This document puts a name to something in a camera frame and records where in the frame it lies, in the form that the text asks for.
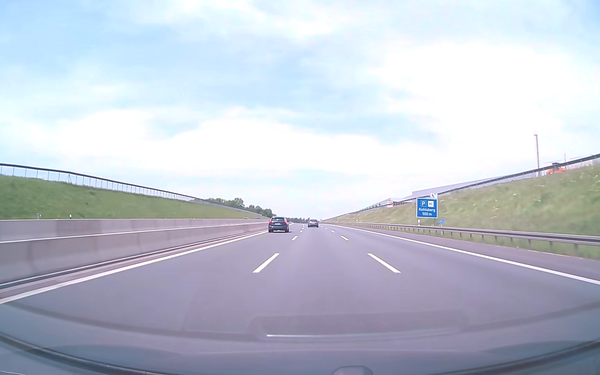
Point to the road markings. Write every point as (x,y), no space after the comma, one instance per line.
(266,263)

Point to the group of trees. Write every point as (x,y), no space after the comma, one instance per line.
(242,206)

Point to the blue road sign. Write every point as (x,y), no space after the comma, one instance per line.
(426,207)

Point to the car's own bonnet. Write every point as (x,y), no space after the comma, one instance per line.
(300,354)

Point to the tall pole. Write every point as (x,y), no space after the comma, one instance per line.
(537,154)

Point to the dark blue car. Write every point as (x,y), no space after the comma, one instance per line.
(278,224)

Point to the plain grass bank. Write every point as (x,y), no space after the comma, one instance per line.
(71,200)

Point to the long fence with dark rail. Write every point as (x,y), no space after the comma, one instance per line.
(539,169)

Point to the metal guard rail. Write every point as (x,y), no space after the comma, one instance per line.
(513,234)

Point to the grey asphalt road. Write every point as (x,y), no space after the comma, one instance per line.
(321,281)

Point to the grey concrete median barrier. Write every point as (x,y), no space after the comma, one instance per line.
(71,245)

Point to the grass bank with flowers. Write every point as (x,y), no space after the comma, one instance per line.
(550,203)

